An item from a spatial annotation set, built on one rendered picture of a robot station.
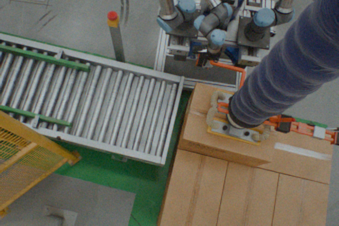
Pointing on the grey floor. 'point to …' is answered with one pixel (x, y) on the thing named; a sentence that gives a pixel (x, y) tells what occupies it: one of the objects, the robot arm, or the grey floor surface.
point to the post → (114, 27)
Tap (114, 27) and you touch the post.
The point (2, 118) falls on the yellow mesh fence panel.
